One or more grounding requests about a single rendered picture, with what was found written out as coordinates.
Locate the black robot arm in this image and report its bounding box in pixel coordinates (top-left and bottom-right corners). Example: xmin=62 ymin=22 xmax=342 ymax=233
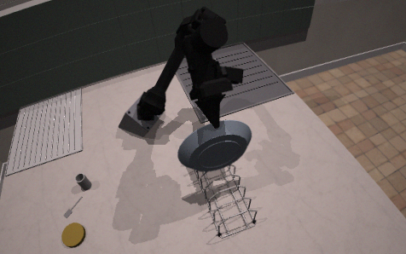
xmin=136 ymin=7 xmax=243 ymax=121

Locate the grey ribbed draining mat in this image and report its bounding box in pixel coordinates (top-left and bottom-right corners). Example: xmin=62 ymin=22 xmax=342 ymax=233
xmin=5 ymin=87 xmax=83 ymax=176

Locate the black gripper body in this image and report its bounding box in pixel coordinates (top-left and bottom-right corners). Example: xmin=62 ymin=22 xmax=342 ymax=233
xmin=188 ymin=56 xmax=233 ymax=101

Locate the dark grey tiled wall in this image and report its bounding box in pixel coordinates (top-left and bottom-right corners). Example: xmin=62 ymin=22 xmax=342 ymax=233
xmin=0 ymin=0 xmax=316 ymax=130

